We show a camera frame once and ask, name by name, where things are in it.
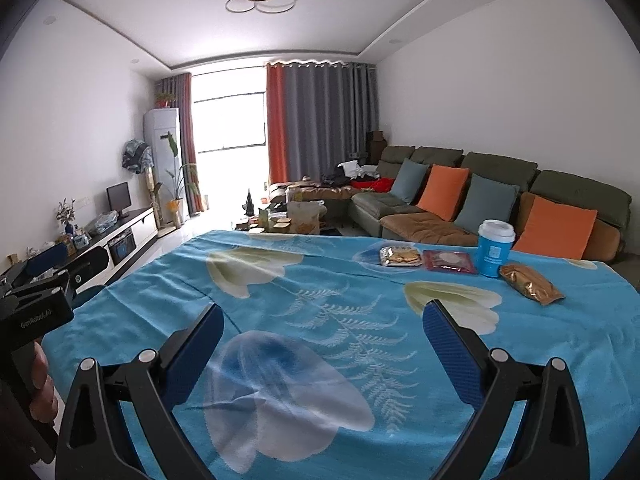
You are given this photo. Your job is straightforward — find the slim orange cushion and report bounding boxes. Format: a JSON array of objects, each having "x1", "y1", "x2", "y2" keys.
[{"x1": 416, "y1": 164, "x2": 471, "y2": 222}]

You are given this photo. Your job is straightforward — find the large grey-blue cushion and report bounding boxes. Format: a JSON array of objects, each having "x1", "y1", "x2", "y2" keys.
[{"x1": 454, "y1": 173, "x2": 521, "y2": 235}]

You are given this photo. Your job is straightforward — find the grey and orange curtain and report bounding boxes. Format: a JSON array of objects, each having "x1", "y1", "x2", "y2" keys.
[{"x1": 266, "y1": 61, "x2": 380, "y2": 186}]

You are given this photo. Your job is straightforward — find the flower vase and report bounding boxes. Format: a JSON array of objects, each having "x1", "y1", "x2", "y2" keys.
[{"x1": 55, "y1": 199, "x2": 77, "y2": 235}]

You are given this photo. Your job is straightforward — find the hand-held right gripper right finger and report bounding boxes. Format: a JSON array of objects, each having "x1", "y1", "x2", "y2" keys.
[{"x1": 421, "y1": 299, "x2": 590, "y2": 480}]

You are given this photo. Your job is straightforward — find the tall plant in orange pot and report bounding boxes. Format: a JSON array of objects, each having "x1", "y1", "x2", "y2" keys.
[{"x1": 159, "y1": 132, "x2": 199, "y2": 226}]

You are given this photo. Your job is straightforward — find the black monitor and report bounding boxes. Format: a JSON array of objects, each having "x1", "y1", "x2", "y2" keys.
[{"x1": 106, "y1": 182, "x2": 133, "y2": 220}]

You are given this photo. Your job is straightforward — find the beige paper bag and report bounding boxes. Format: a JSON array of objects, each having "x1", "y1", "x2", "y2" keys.
[{"x1": 287, "y1": 201, "x2": 324, "y2": 235}]

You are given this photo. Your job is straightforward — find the blue cup with white lid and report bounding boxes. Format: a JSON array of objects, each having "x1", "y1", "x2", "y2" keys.
[{"x1": 476, "y1": 219, "x2": 516, "y2": 280}]

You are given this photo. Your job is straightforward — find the olive green sofa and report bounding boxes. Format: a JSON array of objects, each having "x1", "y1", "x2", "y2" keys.
[{"x1": 267, "y1": 145, "x2": 634, "y2": 267}]

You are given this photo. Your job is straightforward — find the red snack packet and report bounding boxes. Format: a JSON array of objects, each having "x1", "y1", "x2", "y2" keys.
[{"x1": 422, "y1": 250, "x2": 479, "y2": 276}]

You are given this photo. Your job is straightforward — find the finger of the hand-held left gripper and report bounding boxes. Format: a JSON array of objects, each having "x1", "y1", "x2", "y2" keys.
[
  {"x1": 25, "y1": 242, "x2": 69, "y2": 279},
  {"x1": 61, "y1": 249, "x2": 109, "y2": 306}
]

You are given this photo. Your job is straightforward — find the clear plastic bag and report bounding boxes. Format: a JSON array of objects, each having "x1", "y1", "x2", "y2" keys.
[{"x1": 87, "y1": 211, "x2": 120, "y2": 235}]

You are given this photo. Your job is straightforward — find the gold snack packet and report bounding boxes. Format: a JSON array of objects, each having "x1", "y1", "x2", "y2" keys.
[{"x1": 499, "y1": 262, "x2": 566, "y2": 306}]

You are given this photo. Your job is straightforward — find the clear cookie packet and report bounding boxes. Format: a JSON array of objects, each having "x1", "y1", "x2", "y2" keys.
[{"x1": 378, "y1": 245, "x2": 425, "y2": 270}]

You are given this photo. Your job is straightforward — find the person's left hand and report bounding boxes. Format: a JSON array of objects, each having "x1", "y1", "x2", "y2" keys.
[{"x1": 28, "y1": 341, "x2": 61, "y2": 428}]

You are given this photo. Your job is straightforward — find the small grey-blue cushion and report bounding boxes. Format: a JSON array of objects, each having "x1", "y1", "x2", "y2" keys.
[{"x1": 390, "y1": 158, "x2": 431, "y2": 205}]

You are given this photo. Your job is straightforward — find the floor fan with floral cover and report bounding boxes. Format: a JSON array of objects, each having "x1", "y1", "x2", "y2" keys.
[{"x1": 121, "y1": 139, "x2": 160, "y2": 212}]

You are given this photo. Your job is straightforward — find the white standing air conditioner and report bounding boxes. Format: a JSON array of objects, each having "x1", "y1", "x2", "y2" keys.
[{"x1": 143, "y1": 107, "x2": 185, "y2": 226}]

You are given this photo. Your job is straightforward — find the window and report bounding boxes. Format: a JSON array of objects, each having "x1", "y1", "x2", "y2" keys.
[{"x1": 192, "y1": 91, "x2": 269, "y2": 151}]

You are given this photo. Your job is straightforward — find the white and black TV cabinet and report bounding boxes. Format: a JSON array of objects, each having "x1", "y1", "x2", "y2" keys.
[{"x1": 0, "y1": 206, "x2": 157, "y2": 292}]

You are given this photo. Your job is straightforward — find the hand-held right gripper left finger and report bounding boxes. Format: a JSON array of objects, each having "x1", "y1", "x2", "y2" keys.
[{"x1": 56, "y1": 302, "x2": 226, "y2": 480}]

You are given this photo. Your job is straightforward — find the cluttered coffee table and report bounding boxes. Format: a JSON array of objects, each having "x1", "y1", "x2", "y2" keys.
[{"x1": 232, "y1": 200, "x2": 329, "y2": 235}]

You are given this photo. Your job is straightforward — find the pile of clothes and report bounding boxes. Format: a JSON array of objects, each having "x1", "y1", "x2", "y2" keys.
[{"x1": 322, "y1": 160, "x2": 376, "y2": 189}]

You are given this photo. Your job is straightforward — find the wide orange cushion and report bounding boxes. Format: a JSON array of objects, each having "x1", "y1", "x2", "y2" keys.
[{"x1": 512, "y1": 195, "x2": 599, "y2": 261}]

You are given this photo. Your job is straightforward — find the red cloth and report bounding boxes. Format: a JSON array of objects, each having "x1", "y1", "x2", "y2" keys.
[{"x1": 357, "y1": 177, "x2": 397, "y2": 195}]

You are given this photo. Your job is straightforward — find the brown cardboard boxes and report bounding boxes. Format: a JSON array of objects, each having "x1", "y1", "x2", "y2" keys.
[{"x1": 366, "y1": 131, "x2": 389, "y2": 166}]

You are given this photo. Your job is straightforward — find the patterned grey orange curtain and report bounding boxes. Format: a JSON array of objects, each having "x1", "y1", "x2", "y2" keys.
[{"x1": 155, "y1": 72, "x2": 207, "y2": 216}]

